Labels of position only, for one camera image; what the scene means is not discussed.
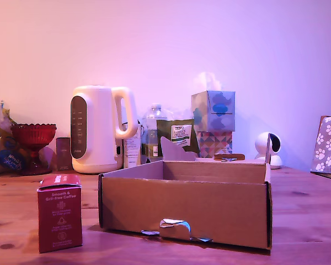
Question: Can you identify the white carton with text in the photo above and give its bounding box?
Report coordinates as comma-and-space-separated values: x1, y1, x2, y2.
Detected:
122, 123, 142, 169

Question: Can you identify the small dark brown box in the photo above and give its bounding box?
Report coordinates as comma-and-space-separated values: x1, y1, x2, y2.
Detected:
56, 137, 73, 172

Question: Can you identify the small white round camera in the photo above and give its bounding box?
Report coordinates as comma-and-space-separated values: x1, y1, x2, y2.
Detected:
254, 131, 283, 170

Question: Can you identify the white electric kettle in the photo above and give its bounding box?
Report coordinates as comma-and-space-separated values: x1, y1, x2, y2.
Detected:
70, 85, 139, 175

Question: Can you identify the cloud print tissue box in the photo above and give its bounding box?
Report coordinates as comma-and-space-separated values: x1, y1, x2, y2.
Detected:
190, 89, 236, 133

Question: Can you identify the red coffee filter carton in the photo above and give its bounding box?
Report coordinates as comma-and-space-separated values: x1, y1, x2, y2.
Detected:
37, 174, 83, 254

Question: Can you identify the red glass footed bowl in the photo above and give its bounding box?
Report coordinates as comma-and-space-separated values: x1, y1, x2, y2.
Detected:
10, 123, 57, 176

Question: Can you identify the brown cardboard handle piece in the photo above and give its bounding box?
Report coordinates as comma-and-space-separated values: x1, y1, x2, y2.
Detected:
213, 153, 246, 162

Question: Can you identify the green pouch with white label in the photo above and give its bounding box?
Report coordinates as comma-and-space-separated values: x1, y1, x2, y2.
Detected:
156, 118, 201, 158

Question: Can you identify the clear plastic bottle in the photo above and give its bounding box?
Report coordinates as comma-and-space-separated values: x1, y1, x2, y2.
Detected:
141, 103, 167, 164

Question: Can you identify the geometric pattern tissue box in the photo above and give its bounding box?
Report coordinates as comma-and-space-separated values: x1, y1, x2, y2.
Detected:
196, 130, 234, 159

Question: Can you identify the crinkled bag with blue print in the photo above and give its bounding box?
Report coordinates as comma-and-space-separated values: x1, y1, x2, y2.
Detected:
0, 100, 26, 176

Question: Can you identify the open brown cardboard box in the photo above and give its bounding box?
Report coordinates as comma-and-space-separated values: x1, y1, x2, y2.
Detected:
98, 132, 273, 251

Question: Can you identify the white tissue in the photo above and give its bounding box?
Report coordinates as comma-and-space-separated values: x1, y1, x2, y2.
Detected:
194, 72, 223, 92

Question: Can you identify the grey paw print cloth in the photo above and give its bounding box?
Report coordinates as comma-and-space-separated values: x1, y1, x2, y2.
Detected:
310, 114, 331, 176

